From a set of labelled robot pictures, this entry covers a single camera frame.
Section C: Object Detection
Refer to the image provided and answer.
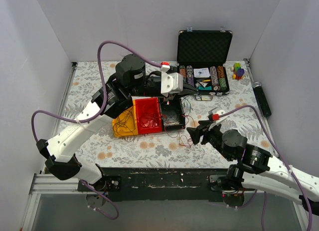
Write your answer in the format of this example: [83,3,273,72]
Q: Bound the red black wires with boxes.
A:
[164,92,200,149]

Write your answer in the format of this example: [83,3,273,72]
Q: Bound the black thin wire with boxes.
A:
[161,108,182,126]

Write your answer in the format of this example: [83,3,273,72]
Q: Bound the red thin wire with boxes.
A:
[138,105,161,128]

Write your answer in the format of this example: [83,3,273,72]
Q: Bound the brown thin wire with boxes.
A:
[113,108,138,143]

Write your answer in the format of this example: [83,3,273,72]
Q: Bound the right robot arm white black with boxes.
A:
[187,121,319,215]

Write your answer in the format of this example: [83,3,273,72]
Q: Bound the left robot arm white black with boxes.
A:
[36,53,197,191]

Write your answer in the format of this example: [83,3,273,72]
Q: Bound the white playing card deck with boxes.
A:
[193,67,210,78]

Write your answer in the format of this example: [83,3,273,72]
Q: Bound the black plastic bin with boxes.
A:
[159,98,185,132]

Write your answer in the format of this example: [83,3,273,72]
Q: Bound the red plastic bin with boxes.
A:
[133,97,162,135]

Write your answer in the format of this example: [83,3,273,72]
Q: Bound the black poker chip case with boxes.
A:
[177,27,233,100]

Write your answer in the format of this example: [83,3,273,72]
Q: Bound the floral table mat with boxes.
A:
[63,62,273,168]

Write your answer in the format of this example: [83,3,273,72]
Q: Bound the yellow plastic bin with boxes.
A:
[112,106,138,138]

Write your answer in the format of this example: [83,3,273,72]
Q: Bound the colourful toy block train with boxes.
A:
[230,63,245,80]

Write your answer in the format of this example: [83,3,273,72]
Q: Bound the black cylindrical flashlight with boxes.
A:
[252,81,272,118]

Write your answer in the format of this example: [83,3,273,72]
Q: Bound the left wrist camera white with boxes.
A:
[160,62,183,97]

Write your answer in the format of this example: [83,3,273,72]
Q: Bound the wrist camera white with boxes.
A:
[208,107,227,130]
[160,62,183,97]

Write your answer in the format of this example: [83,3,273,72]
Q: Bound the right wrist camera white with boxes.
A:
[208,107,227,130]

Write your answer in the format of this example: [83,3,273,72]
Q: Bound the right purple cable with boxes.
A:
[220,105,314,231]

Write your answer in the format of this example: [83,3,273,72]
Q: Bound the purple cable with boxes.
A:
[31,40,165,221]
[220,105,314,231]

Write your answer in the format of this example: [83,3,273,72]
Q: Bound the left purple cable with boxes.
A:
[31,40,165,221]

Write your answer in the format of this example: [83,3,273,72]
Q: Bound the aluminium frame rail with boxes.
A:
[29,174,79,195]

